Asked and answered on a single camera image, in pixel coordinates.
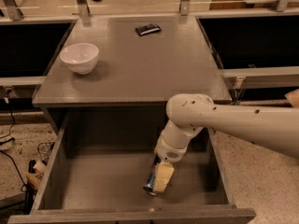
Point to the metal post centre left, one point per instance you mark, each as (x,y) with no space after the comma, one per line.
(83,9)

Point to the grey cabinet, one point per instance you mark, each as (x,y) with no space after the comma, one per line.
(132,68)

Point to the black snack packet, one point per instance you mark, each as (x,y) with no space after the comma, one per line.
(148,29)

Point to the metal post far left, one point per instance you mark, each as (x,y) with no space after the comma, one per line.
(13,11)

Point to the white ceramic bowl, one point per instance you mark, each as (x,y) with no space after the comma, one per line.
(80,58)

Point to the open grey top drawer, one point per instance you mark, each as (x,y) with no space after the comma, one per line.
(101,162)

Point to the red bull can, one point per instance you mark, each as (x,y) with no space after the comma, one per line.
(149,186)

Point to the power strip with plugs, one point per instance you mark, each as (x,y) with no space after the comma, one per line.
(35,173)

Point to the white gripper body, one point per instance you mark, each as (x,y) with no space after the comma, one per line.
(165,151)

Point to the metal rail bracket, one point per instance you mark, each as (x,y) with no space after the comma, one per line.
(238,90)

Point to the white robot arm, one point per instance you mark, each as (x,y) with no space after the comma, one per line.
(275,128)

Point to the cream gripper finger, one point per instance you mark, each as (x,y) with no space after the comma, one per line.
(163,173)

